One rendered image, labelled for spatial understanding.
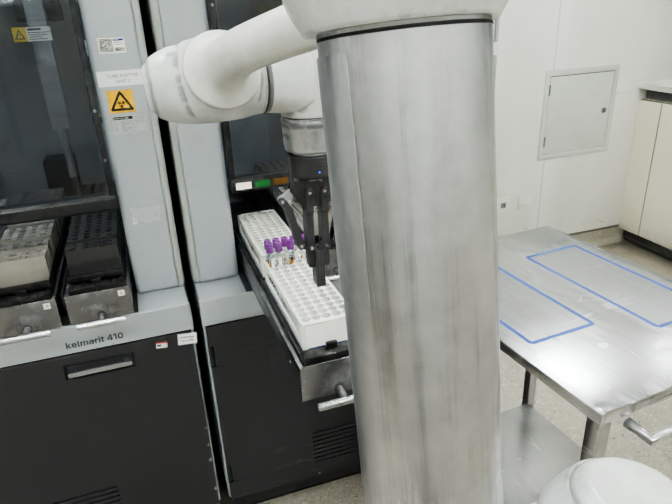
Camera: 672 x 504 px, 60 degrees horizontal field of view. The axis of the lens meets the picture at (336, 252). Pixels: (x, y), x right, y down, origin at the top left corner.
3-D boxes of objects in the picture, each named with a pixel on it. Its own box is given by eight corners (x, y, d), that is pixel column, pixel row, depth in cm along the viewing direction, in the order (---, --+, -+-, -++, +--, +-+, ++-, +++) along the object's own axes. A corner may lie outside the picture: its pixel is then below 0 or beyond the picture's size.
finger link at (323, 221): (312, 181, 97) (320, 180, 97) (318, 243, 101) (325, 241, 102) (319, 188, 93) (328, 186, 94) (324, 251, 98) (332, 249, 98)
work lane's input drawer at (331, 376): (232, 255, 160) (228, 225, 156) (281, 247, 164) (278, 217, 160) (309, 418, 96) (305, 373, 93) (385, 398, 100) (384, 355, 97)
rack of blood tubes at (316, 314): (265, 285, 127) (262, 260, 124) (308, 277, 130) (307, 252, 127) (304, 356, 101) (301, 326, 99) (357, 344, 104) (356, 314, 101)
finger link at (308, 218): (314, 188, 93) (306, 189, 93) (316, 252, 97) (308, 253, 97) (307, 182, 96) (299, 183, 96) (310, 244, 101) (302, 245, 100)
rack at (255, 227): (239, 236, 154) (236, 214, 152) (275, 230, 157) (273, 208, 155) (264, 282, 128) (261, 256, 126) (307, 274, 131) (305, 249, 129)
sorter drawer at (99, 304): (84, 225, 187) (78, 198, 184) (129, 218, 191) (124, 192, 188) (68, 335, 124) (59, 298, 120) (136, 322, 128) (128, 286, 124)
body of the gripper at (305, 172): (329, 142, 97) (331, 195, 101) (280, 148, 95) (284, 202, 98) (344, 152, 90) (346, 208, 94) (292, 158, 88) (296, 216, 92)
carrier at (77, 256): (122, 264, 136) (117, 240, 134) (123, 267, 135) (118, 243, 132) (70, 273, 133) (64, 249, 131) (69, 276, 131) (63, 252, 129)
